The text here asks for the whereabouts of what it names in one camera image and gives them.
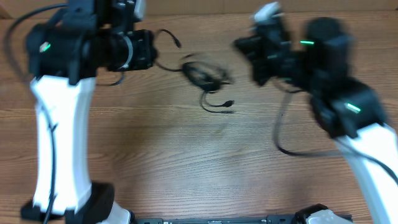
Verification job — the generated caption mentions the black usb cable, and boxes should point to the black usb cable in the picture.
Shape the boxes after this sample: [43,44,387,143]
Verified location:
[154,52,236,114]

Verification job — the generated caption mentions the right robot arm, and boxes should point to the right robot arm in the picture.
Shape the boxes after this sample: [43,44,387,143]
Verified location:
[233,17,397,223]

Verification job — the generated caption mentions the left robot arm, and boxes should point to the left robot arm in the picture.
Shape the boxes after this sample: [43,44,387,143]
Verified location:
[21,0,157,223]

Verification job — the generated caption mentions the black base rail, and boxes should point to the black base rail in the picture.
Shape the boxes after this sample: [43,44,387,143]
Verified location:
[133,203,354,224]

